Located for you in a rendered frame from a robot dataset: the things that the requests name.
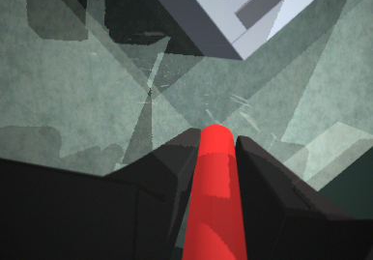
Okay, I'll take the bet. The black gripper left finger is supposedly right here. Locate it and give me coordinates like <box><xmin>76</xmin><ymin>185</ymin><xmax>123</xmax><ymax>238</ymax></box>
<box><xmin>0</xmin><ymin>128</ymin><xmax>201</xmax><ymax>260</ymax></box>

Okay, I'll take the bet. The red peg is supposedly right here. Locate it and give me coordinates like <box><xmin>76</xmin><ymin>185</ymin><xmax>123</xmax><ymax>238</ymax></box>
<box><xmin>182</xmin><ymin>125</ymin><xmax>247</xmax><ymax>260</ymax></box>

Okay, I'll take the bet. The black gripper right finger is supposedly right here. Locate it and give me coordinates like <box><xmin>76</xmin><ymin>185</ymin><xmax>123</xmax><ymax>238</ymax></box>
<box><xmin>235</xmin><ymin>135</ymin><xmax>373</xmax><ymax>260</ymax></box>

